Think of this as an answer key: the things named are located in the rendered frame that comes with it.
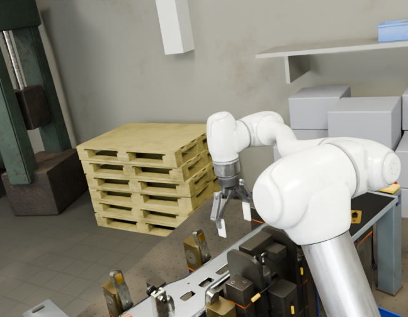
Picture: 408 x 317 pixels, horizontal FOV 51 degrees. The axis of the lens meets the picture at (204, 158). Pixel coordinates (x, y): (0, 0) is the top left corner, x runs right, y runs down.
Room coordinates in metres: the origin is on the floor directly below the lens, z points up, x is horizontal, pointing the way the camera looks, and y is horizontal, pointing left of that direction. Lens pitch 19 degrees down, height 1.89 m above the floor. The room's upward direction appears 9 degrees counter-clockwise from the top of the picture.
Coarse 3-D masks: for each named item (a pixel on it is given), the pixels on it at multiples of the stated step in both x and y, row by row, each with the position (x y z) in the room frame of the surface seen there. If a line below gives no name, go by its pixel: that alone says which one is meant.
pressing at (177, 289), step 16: (240, 240) 1.50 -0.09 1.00; (224, 256) 1.40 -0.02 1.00; (192, 272) 1.33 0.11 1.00; (208, 272) 1.31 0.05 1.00; (176, 288) 1.25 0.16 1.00; (192, 288) 1.23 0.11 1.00; (208, 288) 1.22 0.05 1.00; (144, 304) 1.19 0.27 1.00; (176, 304) 1.16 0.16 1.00; (192, 304) 1.15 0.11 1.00
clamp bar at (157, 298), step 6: (150, 288) 0.96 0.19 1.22; (150, 294) 0.94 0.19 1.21; (156, 294) 0.94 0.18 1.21; (162, 294) 0.94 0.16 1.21; (156, 300) 0.93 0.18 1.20; (162, 300) 0.93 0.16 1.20; (156, 306) 0.93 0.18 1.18; (162, 306) 0.94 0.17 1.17; (156, 312) 0.93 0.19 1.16; (162, 312) 0.94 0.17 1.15
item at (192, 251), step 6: (186, 240) 1.48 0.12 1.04; (192, 240) 1.47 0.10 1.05; (186, 246) 1.46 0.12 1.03; (192, 246) 1.43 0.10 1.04; (186, 252) 1.46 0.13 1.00; (192, 252) 1.44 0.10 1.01; (198, 252) 1.42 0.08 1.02; (186, 258) 1.47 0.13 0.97; (192, 258) 1.44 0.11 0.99; (198, 258) 1.42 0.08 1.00; (192, 264) 1.45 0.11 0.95; (198, 264) 1.42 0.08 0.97; (192, 270) 1.46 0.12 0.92
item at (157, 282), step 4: (152, 276) 1.36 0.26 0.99; (156, 276) 1.35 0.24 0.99; (148, 280) 1.34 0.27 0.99; (152, 280) 1.33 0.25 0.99; (156, 280) 1.33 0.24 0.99; (160, 280) 1.33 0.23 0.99; (164, 280) 1.32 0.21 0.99; (148, 284) 1.32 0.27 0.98; (152, 284) 1.31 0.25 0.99; (156, 284) 1.30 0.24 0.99; (160, 284) 1.30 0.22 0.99; (164, 284) 1.31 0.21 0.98; (156, 288) 1.29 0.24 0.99
